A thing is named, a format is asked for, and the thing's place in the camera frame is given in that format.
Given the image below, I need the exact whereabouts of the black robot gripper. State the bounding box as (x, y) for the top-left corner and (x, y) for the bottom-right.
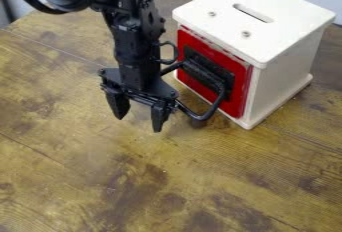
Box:
(99, 19), (178, 133)

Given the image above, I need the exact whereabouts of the red drawer with black handle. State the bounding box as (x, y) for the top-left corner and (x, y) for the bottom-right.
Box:
(162, 26), (253, 121)

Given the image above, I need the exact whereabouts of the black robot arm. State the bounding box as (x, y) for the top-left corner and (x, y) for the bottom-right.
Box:
(24, 0), (178, 132)

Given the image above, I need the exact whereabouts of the white wooden drawer box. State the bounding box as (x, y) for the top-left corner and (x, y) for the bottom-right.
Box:
(173, 0), (336, 129)

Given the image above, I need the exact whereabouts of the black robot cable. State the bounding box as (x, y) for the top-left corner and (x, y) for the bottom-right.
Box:
(153, 40), (181, 66)

